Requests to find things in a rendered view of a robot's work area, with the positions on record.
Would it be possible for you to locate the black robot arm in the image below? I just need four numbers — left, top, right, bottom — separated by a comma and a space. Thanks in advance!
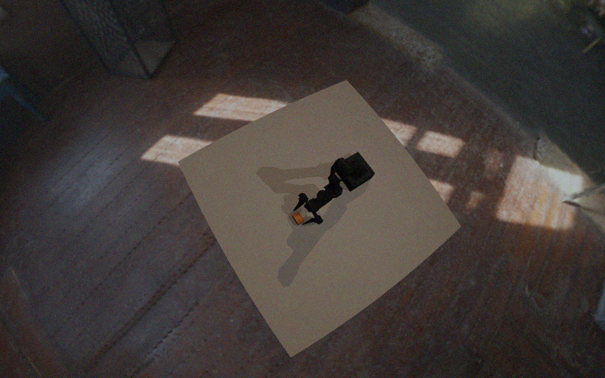
304, 158, 368, 213

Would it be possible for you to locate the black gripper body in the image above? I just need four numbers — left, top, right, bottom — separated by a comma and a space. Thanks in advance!
298, 193, 324, 224

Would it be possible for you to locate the orange block with dark square face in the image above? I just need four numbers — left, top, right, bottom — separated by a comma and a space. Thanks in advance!
292, 212, 304, 225

